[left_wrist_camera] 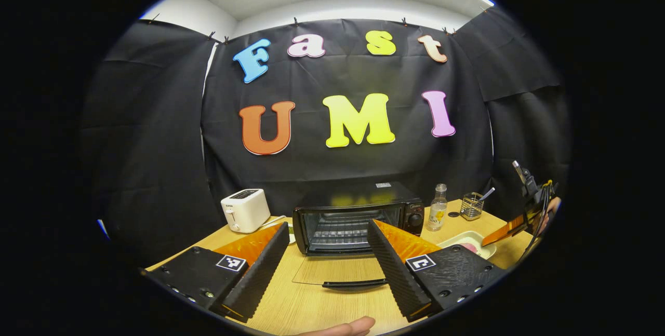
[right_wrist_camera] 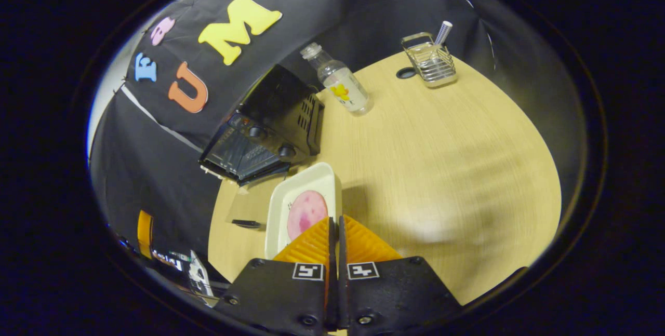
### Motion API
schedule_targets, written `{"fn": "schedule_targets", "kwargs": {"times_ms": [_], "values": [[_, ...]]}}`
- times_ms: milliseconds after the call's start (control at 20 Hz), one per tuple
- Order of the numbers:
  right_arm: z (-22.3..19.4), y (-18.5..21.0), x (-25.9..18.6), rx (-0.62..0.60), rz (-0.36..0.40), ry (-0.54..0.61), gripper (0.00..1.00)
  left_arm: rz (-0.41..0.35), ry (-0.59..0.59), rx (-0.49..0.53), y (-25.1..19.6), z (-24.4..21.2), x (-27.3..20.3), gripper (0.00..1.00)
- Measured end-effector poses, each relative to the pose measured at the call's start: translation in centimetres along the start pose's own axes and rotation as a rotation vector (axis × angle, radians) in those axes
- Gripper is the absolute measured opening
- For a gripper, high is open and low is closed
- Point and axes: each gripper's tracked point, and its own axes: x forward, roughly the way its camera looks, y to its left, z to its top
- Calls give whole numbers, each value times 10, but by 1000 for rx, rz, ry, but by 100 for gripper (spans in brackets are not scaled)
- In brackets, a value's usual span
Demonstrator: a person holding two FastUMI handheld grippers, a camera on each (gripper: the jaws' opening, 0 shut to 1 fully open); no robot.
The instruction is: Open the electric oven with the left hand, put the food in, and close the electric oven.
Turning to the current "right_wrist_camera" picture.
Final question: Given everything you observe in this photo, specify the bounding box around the white rectangular plate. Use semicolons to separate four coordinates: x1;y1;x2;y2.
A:
265;162;343;261

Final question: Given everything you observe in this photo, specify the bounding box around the pink ham slice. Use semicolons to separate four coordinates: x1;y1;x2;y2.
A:
287;191;329;241

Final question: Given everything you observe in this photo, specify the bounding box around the metal wire basket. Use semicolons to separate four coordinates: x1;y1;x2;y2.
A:
401;32;458;89

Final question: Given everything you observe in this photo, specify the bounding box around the clear glass bottle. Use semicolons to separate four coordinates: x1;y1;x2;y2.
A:
300;43;374;116

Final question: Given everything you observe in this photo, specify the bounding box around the white plastic straw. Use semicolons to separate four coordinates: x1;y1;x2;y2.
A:
434;20;453;47

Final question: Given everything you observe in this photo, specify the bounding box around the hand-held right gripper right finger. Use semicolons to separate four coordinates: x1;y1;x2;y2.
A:
338;215;464;334

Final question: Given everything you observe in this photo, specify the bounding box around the black electric oven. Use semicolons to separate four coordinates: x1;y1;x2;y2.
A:
199;64;325;230

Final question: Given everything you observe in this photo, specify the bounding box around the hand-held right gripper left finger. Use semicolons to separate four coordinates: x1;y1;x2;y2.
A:
215;216;336;334

